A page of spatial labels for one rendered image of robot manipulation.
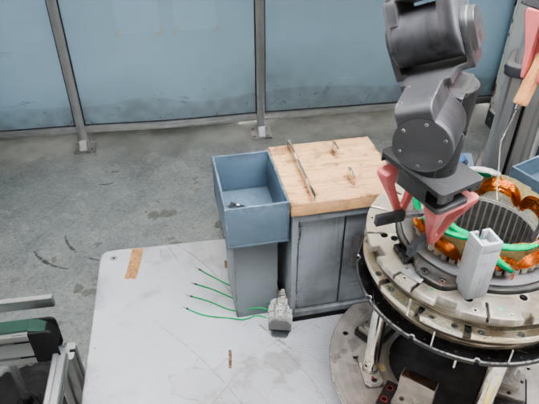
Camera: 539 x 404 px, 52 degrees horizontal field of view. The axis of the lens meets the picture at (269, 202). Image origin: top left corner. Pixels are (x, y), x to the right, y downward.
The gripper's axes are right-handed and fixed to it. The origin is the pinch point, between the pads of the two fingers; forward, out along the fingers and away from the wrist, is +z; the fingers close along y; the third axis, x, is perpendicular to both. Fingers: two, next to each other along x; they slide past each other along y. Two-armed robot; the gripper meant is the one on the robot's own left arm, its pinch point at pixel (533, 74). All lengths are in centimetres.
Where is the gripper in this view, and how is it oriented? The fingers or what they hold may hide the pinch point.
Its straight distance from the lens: 72.4
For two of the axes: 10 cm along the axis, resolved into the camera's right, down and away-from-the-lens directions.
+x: 6.6, -1.2, 7.4
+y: 6.9, 4.8, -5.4
